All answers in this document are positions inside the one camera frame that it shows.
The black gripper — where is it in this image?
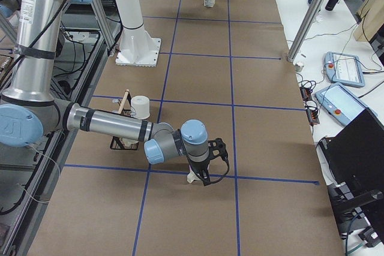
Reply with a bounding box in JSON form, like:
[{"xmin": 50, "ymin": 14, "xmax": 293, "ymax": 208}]
[{"xmin": 190, "ymin": 161, "xmax": 211, "ymax": 186}]

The white mug grey interior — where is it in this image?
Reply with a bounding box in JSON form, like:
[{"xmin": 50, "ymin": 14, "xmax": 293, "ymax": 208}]
[{"xmin": 187, "ymin": 170, "xmax": 200, "ymax": 184}]

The white mug on rack lower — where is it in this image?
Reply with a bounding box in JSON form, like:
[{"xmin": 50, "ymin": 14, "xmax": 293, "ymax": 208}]
[{"xmin": 120, "ymin": 138, "xmax": 139, "ymax": 150}]

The white mug on rack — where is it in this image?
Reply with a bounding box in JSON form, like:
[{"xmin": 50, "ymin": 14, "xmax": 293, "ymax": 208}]
[
  {"xmin": 120, "ymin": 138, "xmax": 139, "ymax": 150},
  {"xmin": 130, "ymin": 95, "xmax": 150, "ymax": 120}
]

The white mug on rack upper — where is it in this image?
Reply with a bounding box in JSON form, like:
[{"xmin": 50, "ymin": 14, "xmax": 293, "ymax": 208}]
[{"xmin": 130, "ymin": 95, "xmax": 150, "ymax": 120}]

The black power strip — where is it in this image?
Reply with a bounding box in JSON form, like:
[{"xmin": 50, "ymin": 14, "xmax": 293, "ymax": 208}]
[{"xmin": 299, "ymin": 87, "xmax": 320, "ymax": 127}]

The teach pendant near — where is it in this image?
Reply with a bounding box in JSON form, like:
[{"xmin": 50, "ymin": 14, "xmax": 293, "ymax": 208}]
[{"xmin": 315, "ymin": 83, "xmax": 379, "ymax": 126}]

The teach pendant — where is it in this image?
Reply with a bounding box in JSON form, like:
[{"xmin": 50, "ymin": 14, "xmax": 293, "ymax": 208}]
[
  {"xmin": 323, "ymin": 52, "xmax": 365, "ymax": 88},
  {"xmin": 315, "ymin": 83, "xmax": 379, "ymax": 126}
]

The teach pendant far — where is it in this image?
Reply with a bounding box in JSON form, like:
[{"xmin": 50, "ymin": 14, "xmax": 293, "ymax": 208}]
[{"xmin": 323, "ymin": 52, "xmax": 365, "ymax": 88}]

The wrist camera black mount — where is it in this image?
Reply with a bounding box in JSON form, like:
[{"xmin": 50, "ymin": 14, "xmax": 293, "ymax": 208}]
[{"xmin": 207, "ymin": 138, "xmax": 230, "ymax": 185}]

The black wire mug rack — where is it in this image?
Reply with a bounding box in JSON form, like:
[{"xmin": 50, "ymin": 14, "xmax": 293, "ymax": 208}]
[{"xmin": 109, "ymin": 89, "xmax": 139, "ymax": 150}]

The white camera pole base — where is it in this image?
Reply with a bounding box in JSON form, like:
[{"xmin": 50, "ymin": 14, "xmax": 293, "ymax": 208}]
[{"xmin": 115, "ymin": 0, "xmax": 161, "ymax": 67}]

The aluminium frame post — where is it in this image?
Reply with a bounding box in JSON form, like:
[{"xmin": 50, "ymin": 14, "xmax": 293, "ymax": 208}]
[{"xmin": 287, "ymin": 0, "xmax": 324, "ymax": 62}]

